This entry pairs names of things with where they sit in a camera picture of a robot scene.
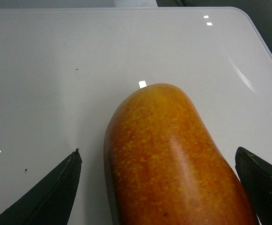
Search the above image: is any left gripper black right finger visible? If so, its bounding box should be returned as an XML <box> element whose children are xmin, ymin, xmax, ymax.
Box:
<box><xmin>235</xmin><ymin>147</ymin><xmax>272</xmax><ymax>225</ymax></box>

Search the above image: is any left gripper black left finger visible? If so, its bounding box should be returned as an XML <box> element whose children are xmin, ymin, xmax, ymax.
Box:
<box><xmin>0</xmin><ymin>149</ymin><xmax>82</xmax><ymax>225</ymax></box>

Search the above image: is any dark red mango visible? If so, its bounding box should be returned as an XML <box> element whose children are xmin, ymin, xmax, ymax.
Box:
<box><xmin>104</xmin><ymin>83</ymin><xmax>258</xmax><ymax>225</ymax></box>

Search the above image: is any white checkout scale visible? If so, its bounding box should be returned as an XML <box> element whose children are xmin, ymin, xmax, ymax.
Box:
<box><xmin>0</xmin><ymin>7</ymin><xmax>272</xmax><ymax>225</ymax></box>

